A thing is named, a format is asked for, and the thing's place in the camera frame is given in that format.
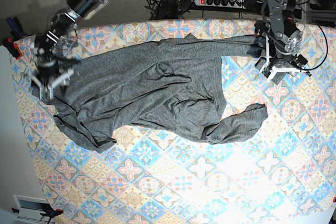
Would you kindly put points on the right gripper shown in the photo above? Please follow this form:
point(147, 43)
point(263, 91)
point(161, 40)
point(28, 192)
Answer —
point(48, 76)

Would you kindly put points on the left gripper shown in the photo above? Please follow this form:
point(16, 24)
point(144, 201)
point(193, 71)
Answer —
point(276, 64)

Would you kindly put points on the grey t-shirt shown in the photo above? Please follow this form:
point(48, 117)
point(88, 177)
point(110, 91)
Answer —
point(172, 84)

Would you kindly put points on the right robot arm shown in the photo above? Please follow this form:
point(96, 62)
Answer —
point(49, 45)

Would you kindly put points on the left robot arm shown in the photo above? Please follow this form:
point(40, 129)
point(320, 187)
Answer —
point(283, 41)

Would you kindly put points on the red black clamp upper left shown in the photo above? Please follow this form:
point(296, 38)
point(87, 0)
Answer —
point(12, 47)

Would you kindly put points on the patterned tablecloth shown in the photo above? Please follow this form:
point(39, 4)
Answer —
point(150, 176)

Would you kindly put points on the white floor vent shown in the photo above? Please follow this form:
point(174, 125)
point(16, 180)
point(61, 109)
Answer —
point(31, 208)

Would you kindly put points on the black clamp lower left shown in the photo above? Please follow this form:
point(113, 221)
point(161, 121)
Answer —
point(50, 213)

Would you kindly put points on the blue handled clamp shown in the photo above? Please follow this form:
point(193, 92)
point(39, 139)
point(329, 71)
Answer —
point(17, 31)

